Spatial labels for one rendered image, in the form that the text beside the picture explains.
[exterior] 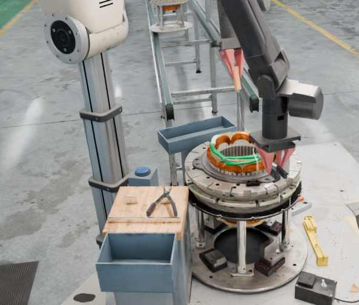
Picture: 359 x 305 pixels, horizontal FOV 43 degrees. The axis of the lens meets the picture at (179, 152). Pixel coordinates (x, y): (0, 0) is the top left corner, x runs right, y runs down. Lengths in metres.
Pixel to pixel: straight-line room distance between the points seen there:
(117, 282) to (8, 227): 2.15
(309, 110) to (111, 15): 0.67
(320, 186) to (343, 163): 0.20
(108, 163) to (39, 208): 1.78
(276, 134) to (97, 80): 0.63
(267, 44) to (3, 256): 2.31
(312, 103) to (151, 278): 0.51
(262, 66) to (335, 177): 0.97
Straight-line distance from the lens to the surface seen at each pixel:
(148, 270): 1.02
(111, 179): 1.56
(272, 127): 1.03
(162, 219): 1.11
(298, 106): 0.99
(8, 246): 3.01
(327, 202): 1.70
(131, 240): 1.11
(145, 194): 1.22
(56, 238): 2.95
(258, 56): 0.94
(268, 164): 1.07
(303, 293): 1.31
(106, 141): 1.49
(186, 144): 1.50
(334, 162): 1.95
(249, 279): 1.34
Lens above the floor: 1.73
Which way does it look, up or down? 28 degrees down
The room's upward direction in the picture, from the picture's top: 5 degrees counter-clockwise
